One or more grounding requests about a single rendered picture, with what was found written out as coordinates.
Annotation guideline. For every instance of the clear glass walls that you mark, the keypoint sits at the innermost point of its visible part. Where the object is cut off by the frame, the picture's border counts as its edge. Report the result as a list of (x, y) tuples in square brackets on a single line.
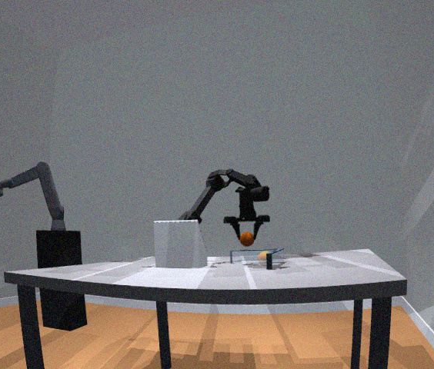
[(251, 257)]

